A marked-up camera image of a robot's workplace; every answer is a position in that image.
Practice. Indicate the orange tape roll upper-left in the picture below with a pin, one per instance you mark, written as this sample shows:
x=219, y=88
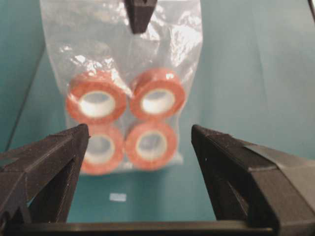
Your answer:
x=95, y=97

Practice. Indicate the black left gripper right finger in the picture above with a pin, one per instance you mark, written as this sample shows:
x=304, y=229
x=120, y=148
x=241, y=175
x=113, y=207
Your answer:
x=267, y=188

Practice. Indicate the orange tape roll upper-right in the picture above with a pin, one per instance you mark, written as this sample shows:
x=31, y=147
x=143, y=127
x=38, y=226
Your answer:
x=156, y=94

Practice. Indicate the orange tape roll lower-left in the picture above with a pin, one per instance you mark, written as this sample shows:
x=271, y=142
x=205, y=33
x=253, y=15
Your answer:
x=105, y=150

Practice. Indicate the clear zip bag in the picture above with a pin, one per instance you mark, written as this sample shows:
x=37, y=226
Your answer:
x=92, y=35

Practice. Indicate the white label sticker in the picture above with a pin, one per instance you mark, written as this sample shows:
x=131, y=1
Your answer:
x=117, y=197

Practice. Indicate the orange tape roll lower-right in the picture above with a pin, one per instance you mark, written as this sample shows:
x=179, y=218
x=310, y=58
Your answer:
x=150, y=145

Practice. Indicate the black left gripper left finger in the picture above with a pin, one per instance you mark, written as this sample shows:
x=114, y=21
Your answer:
x=38, y=185

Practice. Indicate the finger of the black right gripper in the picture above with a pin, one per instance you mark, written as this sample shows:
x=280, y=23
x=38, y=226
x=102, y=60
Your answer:
x=139, y=14

